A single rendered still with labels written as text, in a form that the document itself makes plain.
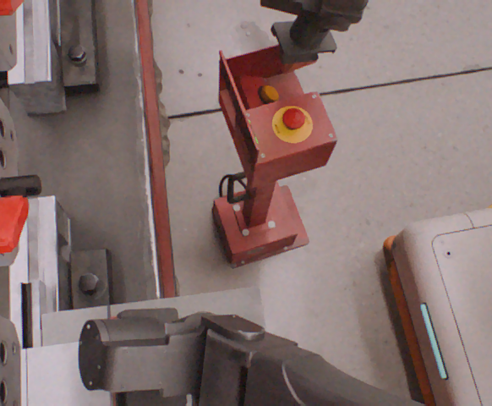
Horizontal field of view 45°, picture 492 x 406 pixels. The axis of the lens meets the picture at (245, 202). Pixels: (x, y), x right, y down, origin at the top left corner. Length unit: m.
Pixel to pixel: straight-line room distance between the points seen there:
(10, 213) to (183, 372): 0.19
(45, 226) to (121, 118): 0.24
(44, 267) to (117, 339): 0.32
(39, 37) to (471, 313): 1.17
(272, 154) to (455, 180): 1.06
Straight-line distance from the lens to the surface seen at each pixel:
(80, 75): 0.97
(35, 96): 0.94
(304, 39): 0.99
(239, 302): 0.73
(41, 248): 0.80
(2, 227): 0.45
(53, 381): 0.74
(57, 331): 0.75
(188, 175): 1.85
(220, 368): 0.47
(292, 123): 1.03
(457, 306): 1.58
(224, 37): 2.09
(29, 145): 0.97
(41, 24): 0.96
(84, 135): 0.96
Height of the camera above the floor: 1.72
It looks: 70 degrees down
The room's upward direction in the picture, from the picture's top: 9 degrees clockwise
